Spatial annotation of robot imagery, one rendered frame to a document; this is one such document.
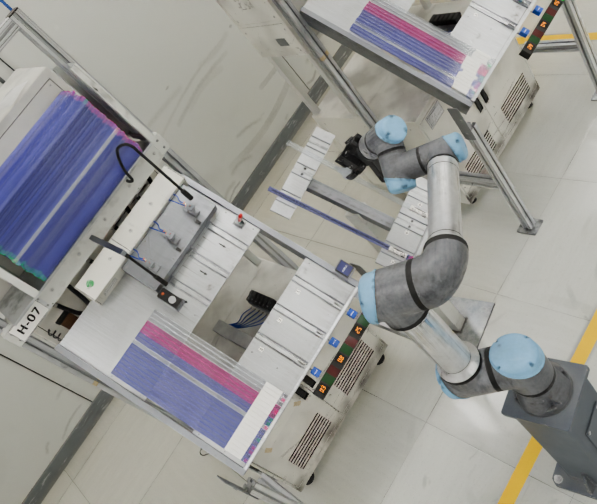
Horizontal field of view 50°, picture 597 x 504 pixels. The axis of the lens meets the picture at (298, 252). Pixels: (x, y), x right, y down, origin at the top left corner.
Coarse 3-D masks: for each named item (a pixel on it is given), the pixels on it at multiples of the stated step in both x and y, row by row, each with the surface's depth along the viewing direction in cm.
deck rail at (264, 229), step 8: (184, 176) 216; (192, 184) 215; (200, 192) 215; (208, 192) 214; (216, 200) 214; (224, 200) 214; (232, 208) 213; (248, 216) 212; (256, 224) 212; (264, 224) 212; (264, 232) 213; (272, 232) 211; (272, 240) 216; (280, 240) 210; (288, 240) 210; (288, 248) 213; (296, 248) 210; (304, 256) 210; (312, 256) 209; (320, 264) 208; (328, 264) 208; (344, 280) 208; (352, 280) 207
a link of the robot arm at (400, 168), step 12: (384, 156) 163; (396, 156) 162; (408, 156) 160; (384, 168) 163; (396, 168) 161; (408, 168) 160; (420, 168) 159; (396, 180) 161; (408, 180) 161; (396, 192) 163
